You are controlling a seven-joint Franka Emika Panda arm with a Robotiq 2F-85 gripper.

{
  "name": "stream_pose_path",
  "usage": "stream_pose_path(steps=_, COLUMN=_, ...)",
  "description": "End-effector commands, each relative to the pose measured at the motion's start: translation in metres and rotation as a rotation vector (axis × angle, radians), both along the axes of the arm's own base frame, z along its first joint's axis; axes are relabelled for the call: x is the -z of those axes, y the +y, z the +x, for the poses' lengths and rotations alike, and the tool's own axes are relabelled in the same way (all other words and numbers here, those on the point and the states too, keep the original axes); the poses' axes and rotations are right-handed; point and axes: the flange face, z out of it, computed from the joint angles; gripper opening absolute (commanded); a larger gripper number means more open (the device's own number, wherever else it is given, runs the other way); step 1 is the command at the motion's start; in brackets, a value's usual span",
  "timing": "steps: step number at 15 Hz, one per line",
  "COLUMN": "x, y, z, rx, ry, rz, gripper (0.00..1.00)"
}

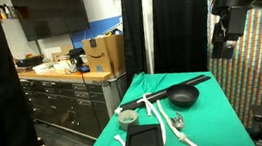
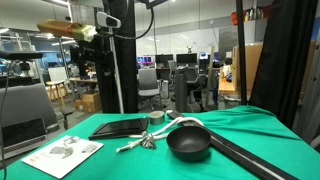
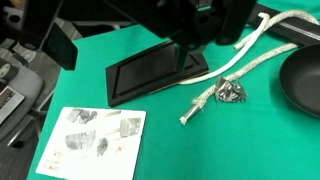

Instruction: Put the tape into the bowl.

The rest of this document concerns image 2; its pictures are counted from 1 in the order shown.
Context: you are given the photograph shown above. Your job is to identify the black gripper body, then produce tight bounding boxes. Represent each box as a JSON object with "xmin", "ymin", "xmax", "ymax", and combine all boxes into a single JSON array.
[{"xmin": 69, "ymin": 41, "xmax": 115, "ymax": 73}]

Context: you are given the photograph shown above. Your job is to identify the grey duct tape roll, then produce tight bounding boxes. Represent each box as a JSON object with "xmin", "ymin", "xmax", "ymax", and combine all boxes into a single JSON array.
[{"xmin": 148, "ymin": 110, "xmax": 166, "ymax": 126}]

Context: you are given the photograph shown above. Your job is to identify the black bowl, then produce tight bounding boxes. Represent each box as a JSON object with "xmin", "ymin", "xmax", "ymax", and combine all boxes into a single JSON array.
[{"xmin": 166, "ymin": 125, "xmax": 212, "ymax": 163}]

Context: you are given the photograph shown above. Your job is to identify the narrow black curtain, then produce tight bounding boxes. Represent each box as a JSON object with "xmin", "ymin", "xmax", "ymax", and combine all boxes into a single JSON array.
[{"xmin": 99, "ymin": 0, "xmax": 139, "ymax": 114}]

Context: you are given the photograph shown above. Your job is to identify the small white board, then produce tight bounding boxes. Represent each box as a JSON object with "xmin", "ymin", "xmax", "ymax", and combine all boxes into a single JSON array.
[{"xmin": 48, "ymin": 66, "xmax": 68, "ymax": 83}]

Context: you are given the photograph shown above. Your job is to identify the wooden stool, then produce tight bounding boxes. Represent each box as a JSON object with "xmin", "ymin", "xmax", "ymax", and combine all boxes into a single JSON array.
[{"xmin": 45, "ymin": 79, "xmax": 71, "ymax": 109}]

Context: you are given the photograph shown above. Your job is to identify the small cardboard box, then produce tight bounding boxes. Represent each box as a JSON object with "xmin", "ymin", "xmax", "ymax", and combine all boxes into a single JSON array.
[{"xmin": 73, "ymin": 92, "xmax": 103, "ymax": 114}]

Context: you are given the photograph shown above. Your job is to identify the lit computer monitor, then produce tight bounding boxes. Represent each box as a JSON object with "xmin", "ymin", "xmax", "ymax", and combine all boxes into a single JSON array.
[
  {"xmin": 198, "ymin": 51, "xmax": 210, "ymax": 61},
  {"xmin": 136, "ymin": 55, "xmax": 156, "ymax": 66}
]

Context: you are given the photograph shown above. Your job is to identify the grey office chair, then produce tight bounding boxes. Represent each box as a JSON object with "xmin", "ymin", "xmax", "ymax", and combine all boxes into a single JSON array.
[{"xmin": 137, "ymin": 67, "xmax": 163, "ymax": 103}]

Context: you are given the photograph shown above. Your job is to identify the black horizontal bar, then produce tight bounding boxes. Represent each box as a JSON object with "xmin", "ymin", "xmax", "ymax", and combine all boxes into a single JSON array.
[{"xmin": 0, "ymin": 50, "xmax": 44, "ymax": 61}]

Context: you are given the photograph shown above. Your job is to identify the dark computer monitor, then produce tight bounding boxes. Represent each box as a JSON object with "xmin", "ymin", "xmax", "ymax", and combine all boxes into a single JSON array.
[
  {"xmin": 155, "ymin": 54, "xmax": 174, "ymax": 66},
  {"xmin": 175, "ymin": 53, "xmax": 198, "ymax": 65}
]

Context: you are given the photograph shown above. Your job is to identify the grey padded chair back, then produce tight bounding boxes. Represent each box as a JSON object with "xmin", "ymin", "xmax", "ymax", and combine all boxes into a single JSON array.
[{"xmin": 0, "ymin": 83, "xmax": 59, "ymax": 129}]

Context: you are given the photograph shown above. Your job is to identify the black rectangular tray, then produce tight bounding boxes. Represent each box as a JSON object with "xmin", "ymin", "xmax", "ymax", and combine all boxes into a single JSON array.
[{"xmin": 88, "ymin": 117, "xmax": 149, "ymax": 141}]

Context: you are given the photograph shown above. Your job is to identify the black laptop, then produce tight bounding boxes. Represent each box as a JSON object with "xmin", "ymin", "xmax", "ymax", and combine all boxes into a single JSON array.
[{"xmin": 0, "ymin": 116, "xmax": 48, "ymax": 160}]

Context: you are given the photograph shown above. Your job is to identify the white printed booklet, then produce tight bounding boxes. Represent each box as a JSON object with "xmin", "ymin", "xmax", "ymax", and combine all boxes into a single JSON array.
[{"xmin": 21, "ymin": 134, "xmax": 105, "ymax": 180}]

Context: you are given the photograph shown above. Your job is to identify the wooden countertop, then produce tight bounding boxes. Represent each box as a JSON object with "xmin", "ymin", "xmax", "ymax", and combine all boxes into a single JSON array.
[{"xmin": 218, "ymin": 66, "xmax": 241, "ymax": 96}]

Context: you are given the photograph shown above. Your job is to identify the thin black pole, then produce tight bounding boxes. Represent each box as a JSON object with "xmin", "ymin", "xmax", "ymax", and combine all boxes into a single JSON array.
[{"xmin": 235, "ymin": 0, "xmax": 248, "ymax": 106}]

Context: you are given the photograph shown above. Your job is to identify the large cardboard box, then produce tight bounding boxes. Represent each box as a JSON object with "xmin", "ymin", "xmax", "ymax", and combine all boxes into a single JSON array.
[{"xmin": 232, "ymin": 43, "xmax": 264, "ymax": 98}]

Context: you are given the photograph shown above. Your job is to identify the green tablecloth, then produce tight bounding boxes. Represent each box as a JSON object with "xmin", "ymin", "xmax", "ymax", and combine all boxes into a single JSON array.
[{"xmin": 0, "ymin": 105, "xmax": 320, "ymax": 180}]

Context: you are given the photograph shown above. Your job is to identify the wide black curtain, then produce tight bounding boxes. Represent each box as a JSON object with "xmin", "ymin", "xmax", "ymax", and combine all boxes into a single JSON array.
[{"xmin": 249, "ymin": 0, "xmax": 319, "ymax": 129}]

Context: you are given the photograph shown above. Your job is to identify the black cylinder post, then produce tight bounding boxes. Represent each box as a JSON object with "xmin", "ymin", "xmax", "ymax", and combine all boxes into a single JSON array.
[{"xmin": 175, "ymin": 66, "xmax": 189, "ymax": 113}]

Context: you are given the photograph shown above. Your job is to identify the white braided rope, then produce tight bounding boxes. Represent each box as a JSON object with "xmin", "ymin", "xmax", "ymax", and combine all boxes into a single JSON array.
[{"xmin": 115, "ymin": 109, "xmax": 205, "ymax": 154}]

